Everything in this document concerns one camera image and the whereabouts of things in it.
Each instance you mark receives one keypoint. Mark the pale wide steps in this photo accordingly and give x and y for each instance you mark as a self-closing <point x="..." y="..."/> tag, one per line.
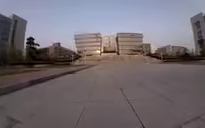
<point x="120" y="58"/>

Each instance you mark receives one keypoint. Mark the pale striped building complex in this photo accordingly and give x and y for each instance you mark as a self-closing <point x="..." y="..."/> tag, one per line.
<point x="90" y="43"/>

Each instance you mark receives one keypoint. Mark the grey paved plaza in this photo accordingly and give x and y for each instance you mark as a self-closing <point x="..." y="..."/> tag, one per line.
<point x="123" y="96"/>

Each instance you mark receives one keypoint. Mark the low dark building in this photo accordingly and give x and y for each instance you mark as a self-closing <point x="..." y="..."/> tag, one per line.
<point x="56" y="51"/>

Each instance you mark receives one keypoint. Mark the dark kerb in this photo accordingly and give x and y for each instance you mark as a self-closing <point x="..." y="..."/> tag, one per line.
<point x="40" y="80"/>

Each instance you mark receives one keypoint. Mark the distant low buildings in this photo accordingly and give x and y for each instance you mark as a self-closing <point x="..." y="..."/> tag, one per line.
<point x="171" y="50"/>

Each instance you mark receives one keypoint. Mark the dark tree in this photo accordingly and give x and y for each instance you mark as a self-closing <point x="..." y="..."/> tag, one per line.
<point x="31" y="46"/>

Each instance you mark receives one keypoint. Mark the brownish side pavement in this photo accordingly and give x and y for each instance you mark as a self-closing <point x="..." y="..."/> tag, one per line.
<point x="23" y="75"/>

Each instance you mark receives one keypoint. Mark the dark hedge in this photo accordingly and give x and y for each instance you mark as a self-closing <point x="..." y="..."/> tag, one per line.
<point x="186" y="58"/>

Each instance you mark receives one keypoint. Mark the tall pale building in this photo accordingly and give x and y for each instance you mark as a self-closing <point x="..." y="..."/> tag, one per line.
<point x="6" y="36"/>

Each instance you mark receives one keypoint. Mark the curved glass building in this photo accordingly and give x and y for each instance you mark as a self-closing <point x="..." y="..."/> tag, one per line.
<point x="203" y="33"/>

